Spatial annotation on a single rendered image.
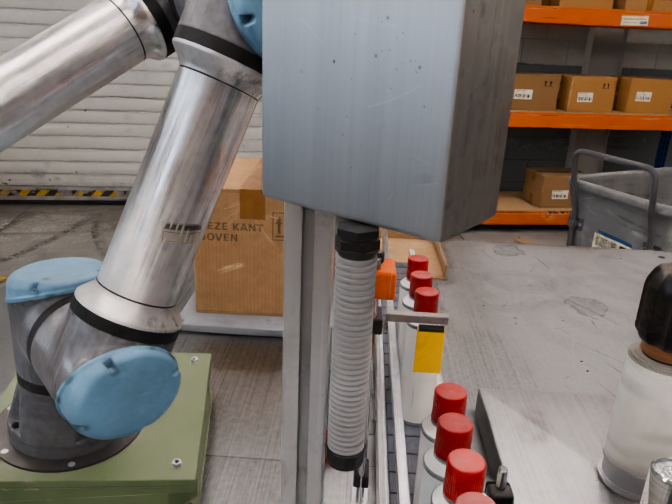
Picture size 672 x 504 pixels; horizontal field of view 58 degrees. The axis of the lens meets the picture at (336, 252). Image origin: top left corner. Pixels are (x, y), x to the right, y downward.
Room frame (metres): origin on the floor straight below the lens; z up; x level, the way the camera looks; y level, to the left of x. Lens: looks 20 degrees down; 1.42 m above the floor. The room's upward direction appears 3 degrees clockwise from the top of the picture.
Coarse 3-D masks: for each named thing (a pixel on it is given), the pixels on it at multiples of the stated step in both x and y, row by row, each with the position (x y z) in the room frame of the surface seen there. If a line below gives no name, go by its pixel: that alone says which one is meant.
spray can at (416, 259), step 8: (416, 256) 0.90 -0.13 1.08; (424, 256) 0.90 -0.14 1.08; (408, 264) 0.89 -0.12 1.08; (416, 264) 0.88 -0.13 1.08; (424, 264) 0.88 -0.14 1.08; (408, 272) 0.89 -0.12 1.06; (408, 280) 0.89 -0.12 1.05; (400, 288) 0.89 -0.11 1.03; (408, 288) 0.87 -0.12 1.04; (400, 296) 0.89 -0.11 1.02; (400, 304) 0.88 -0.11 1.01
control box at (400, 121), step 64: (320, 0) 0.45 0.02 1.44; (384, 0) 0.42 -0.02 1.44; (448, 0) 0.39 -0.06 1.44; (512, 0) 0.44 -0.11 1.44; (320, 64) 0.45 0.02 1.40; (384, 64) 0.42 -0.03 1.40; (448, 64) 0.39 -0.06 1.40; (512, 64) 0.45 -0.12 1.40; (320, 128) 0.45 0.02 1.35; (384, 128) 0.42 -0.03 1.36; (448, 128) 0.39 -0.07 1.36; (320, 192) 0.45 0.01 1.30; (384, 192) 0.41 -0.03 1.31; (448, 192) 0.39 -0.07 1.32
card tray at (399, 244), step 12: (396, 240) 1.70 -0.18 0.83; (408, 240) 1.71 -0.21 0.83; (420, 240) 1.71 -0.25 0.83; (396, 252) 1.60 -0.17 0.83; (408, 252) 1.60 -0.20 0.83; (420, 252) 1.61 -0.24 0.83; (432, 252) 1.61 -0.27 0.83; (432, 264) 1.52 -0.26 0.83; (444, 264) 1.45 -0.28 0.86; (444, 276) 1.43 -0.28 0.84
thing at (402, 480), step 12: (384, 240) 1.33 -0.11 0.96; (396, 348) 0.82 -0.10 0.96; (396, 360) 0.79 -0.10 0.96; (396, 372) 0.75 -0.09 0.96; (396, 384) 0.72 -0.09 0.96; (396, 396) 0.69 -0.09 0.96; (396, 408) 0.67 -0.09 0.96; (396, 420) 0.64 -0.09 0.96; (396, 432) 0.62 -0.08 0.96; (396, 444) 0.59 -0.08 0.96; (396, 456) 0.57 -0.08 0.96; (396, 468) 0.56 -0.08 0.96; (396, 480) 0.54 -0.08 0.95; (408, 480) 0.53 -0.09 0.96; (408, 492) 0.51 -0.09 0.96
